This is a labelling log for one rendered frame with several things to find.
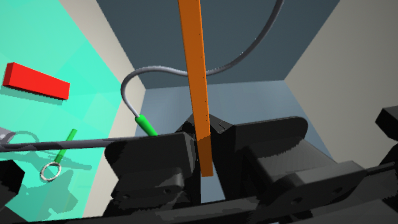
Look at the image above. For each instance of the white loop with orange handle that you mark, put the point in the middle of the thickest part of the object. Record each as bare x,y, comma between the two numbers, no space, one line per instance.
192,36

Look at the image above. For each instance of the red flat block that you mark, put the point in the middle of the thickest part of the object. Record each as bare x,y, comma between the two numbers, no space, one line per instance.
26,79

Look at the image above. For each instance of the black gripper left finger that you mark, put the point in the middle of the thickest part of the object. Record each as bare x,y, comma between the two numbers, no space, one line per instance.
178,149

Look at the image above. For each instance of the green bar with white loop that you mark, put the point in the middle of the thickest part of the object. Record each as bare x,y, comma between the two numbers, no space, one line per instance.
58,157

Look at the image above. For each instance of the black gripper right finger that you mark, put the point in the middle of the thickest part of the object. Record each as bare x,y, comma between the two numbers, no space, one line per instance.
228,142

